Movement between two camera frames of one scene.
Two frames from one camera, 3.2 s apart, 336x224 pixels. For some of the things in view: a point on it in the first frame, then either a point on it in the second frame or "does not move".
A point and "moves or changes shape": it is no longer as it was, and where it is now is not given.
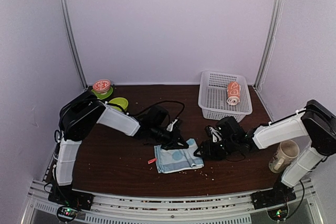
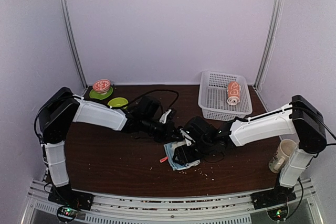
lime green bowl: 122,102 does not move
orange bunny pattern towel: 233,93 does not move
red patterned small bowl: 102,86 does not move
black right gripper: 208,151 to 183,157
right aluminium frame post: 274,24 does not move
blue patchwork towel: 171,160 moves or changes shape
